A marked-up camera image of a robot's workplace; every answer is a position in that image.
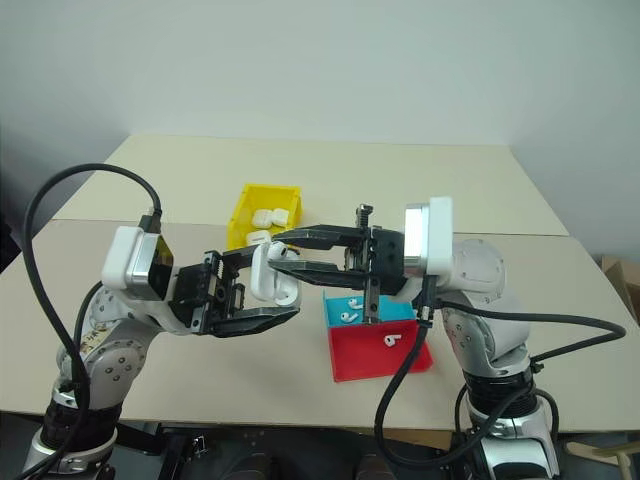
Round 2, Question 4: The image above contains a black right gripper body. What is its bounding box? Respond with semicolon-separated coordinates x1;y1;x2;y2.
344;203;407;326

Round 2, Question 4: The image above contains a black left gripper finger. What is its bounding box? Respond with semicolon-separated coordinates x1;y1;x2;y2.
221;244;262;290
211;305;301;340

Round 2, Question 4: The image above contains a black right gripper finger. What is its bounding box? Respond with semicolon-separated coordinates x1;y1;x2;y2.
273;224;363;252
266;259;371;291

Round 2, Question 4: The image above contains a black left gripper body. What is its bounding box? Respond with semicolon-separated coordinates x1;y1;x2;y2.
168;250;247;336

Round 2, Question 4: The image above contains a yellow plastic bin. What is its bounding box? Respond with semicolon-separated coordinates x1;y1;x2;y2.
227;183;305;250

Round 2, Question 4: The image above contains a blue mat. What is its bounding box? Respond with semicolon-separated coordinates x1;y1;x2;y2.
323;293;418;332

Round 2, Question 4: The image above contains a red mat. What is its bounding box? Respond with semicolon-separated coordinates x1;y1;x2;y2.
326;319;435;385

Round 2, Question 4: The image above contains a brown cardboard box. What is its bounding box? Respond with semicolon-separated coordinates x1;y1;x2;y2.
599;253;640;327

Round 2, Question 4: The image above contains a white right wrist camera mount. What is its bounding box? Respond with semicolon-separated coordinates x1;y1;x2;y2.
403;196;456;278

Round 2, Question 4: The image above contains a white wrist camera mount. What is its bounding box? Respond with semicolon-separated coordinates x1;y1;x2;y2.
101;225;176;303
403;196;456;278

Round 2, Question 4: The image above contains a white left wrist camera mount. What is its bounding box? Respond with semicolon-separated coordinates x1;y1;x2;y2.
101;225;176;303

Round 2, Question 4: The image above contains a black frame under table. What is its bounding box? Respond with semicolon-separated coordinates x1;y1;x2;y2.
115;421;454;480

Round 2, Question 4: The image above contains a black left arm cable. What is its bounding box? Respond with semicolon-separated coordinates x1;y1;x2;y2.
22;163;164;480

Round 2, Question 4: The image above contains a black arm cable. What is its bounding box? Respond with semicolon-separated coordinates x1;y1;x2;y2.
374;273;628;472
22;163;164;480

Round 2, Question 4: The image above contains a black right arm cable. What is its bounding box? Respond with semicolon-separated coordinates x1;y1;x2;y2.
374;273;628;472

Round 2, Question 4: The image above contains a light wooden frame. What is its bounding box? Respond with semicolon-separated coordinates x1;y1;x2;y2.
563;438;640;472

